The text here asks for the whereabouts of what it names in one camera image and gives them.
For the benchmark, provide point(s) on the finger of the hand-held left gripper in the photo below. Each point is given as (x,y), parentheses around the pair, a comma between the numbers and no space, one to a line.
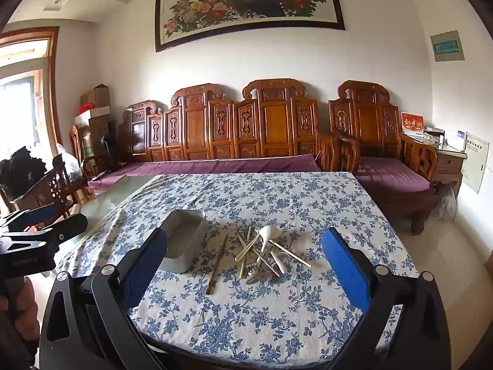
(42,212)
(63,229)

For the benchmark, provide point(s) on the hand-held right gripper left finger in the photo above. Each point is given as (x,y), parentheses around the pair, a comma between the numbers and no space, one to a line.
(144,269)

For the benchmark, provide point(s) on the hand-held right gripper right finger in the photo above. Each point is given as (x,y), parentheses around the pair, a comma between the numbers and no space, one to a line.
(346,269)

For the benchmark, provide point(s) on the grey utensil box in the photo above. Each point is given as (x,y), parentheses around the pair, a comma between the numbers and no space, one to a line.
(185,239)

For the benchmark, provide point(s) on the cream chopstick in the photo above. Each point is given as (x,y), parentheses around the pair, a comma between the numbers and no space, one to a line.
(290,253)
(250,247)
(242,268)

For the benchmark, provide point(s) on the dark brown wooden chopstick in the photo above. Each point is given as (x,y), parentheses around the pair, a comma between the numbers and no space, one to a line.
(217,264)

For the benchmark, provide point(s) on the large white ceramic spoon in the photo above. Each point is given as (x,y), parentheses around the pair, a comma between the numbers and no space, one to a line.
(269,234)

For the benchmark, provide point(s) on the metal spoon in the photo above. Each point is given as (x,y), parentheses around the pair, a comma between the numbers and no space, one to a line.
(255,277)

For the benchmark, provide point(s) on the person's left hand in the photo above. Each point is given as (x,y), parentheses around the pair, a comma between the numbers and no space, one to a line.
(23,304)

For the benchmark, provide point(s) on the dark wooden chair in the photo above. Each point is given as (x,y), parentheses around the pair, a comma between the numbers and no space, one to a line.
(50,189)

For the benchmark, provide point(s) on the black cloth heap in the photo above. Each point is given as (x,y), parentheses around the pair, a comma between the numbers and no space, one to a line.
(21,169)

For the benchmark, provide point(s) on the light wooden chair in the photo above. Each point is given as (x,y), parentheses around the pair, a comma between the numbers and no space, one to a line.
(79,150)

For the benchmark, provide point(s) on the black desk lamp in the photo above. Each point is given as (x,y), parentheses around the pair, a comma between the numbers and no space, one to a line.
(107,142)

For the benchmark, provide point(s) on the purple armchair cushion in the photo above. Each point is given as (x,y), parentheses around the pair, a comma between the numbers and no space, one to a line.
(389,175)

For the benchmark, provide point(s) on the blue floral tablecloth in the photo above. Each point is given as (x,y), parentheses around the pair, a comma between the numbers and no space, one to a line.
(269,200)

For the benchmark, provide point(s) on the white flat box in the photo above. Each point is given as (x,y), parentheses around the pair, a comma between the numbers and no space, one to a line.
(94,116)

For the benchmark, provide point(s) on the red artificial flowers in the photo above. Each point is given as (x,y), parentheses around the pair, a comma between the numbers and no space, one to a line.
(86,108)

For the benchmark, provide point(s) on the clear plastic bag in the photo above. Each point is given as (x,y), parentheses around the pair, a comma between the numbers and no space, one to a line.
(446,202)

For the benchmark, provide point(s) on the purple bench cushion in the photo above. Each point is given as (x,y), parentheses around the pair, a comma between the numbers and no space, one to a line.
(212,165)

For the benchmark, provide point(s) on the brown cardboard box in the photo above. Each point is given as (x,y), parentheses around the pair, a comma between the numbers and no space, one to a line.
(96,96)

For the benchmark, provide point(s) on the wooden side table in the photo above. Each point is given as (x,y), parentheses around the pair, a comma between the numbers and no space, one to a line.
(448,165)

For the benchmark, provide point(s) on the carved wooden armchair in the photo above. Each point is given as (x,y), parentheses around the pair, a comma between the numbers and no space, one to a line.
(369,123)

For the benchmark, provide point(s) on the red desk calendar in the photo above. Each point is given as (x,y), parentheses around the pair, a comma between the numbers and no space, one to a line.
(412,125)

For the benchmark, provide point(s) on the white desktop device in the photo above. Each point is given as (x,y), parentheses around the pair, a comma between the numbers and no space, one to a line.
(455,139)

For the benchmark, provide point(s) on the carved wooden sofa bench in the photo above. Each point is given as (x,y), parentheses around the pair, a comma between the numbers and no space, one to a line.
(231,123)

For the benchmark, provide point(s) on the ceiling light fixture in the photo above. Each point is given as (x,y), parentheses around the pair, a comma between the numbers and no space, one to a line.
(57,4)

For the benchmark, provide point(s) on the framed peacock painting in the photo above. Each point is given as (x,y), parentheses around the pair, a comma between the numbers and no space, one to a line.
(250,4)

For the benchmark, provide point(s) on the wooden window frame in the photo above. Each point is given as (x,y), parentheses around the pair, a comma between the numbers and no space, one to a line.
(54,84)

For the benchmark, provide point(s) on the white wall cabinet door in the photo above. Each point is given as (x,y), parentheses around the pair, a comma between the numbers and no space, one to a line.
(475,162)

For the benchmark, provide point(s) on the grey wall panel box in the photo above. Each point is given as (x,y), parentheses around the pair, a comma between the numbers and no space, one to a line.
(447,45)

